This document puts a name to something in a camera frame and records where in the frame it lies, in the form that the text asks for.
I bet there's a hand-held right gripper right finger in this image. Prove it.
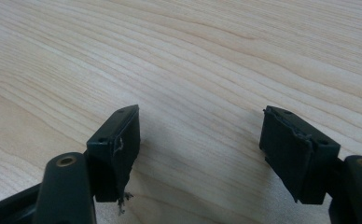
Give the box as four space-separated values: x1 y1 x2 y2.
258 105 341 205

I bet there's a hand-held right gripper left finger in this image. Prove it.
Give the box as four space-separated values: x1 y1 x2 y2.
86 104 142 217

